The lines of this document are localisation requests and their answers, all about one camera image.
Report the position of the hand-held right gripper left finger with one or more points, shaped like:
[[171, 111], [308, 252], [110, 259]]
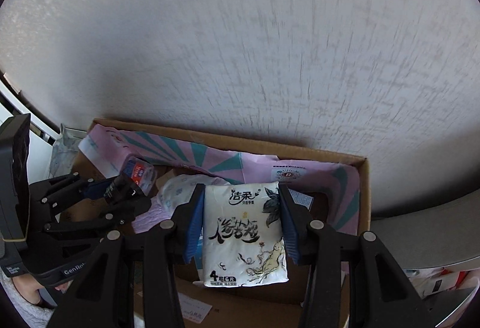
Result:
[[193, 226]]

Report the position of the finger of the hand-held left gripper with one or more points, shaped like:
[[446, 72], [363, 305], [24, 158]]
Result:
[[97, 189], [112, 215]]

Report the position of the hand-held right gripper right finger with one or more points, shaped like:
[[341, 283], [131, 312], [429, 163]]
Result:
[[290, 226]]

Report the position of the light blue small box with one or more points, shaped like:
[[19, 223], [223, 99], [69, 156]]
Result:
[[198, 249]]

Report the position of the white floral soft packet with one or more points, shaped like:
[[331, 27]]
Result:
[[176, 195]]

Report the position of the pale pink soft packet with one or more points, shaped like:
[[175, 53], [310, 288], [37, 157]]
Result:
[[157, 219]]

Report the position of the clear plastic floss pick box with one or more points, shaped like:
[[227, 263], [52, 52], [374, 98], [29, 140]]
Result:
[[140, 172]]

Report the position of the white printed tissue pack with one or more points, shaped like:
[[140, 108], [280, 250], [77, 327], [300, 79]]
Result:
[[240, 230]]

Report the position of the cardboard box with pink lining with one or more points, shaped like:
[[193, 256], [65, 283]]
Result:
[[232, 303]]

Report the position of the person's left forearm white sleeve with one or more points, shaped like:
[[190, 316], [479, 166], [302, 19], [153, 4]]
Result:
[[26, 315]]

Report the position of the person's left hand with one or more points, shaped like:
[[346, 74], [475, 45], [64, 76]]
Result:
[[26, 288]]

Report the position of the white and blue carton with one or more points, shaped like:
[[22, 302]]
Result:
[[302, 199]]

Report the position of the floral bed sheet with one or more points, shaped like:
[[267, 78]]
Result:
[[63, 152]]

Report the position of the white and red box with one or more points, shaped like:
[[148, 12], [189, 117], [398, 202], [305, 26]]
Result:
[[438, 281]]

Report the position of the white window frame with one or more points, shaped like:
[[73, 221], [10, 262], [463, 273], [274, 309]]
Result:
[[33, 118]]

